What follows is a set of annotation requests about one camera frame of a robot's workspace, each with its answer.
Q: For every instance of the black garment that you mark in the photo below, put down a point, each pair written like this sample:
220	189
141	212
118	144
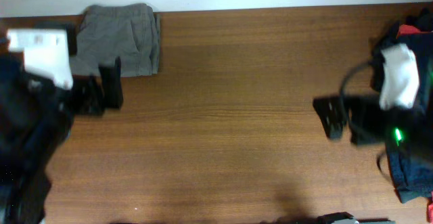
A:
423	22

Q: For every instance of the dark blue garment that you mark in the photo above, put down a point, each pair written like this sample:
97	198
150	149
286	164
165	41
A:
411	178

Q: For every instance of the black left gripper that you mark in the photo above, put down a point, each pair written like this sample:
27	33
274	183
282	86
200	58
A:
95	101

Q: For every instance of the grey shorts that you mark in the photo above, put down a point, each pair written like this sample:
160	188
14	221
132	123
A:
131	33

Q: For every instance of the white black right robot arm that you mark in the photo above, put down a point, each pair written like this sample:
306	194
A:
406	131

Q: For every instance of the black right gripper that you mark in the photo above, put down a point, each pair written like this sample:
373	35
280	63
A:
360	105

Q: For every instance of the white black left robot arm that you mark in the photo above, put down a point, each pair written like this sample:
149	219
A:
39	100

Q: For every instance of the red garment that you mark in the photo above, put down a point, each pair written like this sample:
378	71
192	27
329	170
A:
406	30

